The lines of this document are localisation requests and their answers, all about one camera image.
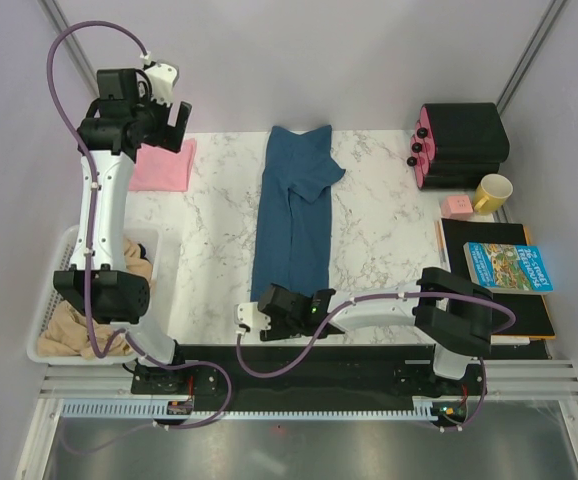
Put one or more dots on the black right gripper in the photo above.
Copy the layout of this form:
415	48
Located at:
275	332

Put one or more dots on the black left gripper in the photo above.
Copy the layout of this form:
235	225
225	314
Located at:
172	140

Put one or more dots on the blue t-shirt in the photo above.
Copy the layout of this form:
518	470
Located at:
294	224

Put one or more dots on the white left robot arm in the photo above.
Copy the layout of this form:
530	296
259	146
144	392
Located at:
132	110

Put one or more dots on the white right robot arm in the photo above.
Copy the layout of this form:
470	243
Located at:
454	312

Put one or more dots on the pink folded t-shirt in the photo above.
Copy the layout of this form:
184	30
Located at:
160	170

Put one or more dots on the pink power socket cube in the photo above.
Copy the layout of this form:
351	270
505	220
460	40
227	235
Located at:
457	207

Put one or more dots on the blue illustrated book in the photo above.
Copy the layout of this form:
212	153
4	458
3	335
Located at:
507	269

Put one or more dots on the beige t-shirt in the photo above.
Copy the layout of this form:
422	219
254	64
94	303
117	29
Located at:
67	334

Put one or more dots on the yellow mug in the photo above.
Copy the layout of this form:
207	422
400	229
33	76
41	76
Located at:
491	194

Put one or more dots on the black pink drawer organizer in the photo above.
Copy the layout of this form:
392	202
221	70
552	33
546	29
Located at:
454	145

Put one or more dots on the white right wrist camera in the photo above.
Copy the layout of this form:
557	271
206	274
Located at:
247	318

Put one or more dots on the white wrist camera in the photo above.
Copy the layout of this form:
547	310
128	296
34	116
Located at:
247	318
162	76

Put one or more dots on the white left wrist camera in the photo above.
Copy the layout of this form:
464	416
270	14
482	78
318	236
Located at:
162	76

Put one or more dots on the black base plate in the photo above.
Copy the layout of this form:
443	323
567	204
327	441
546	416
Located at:
330	376

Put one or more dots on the aluminium frame rail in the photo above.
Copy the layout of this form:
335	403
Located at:
66	35
533	47

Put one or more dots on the white slotted cable duct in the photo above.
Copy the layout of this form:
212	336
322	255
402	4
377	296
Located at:
163	409

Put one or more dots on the aluminium frame rail right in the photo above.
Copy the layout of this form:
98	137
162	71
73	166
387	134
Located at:
533	47

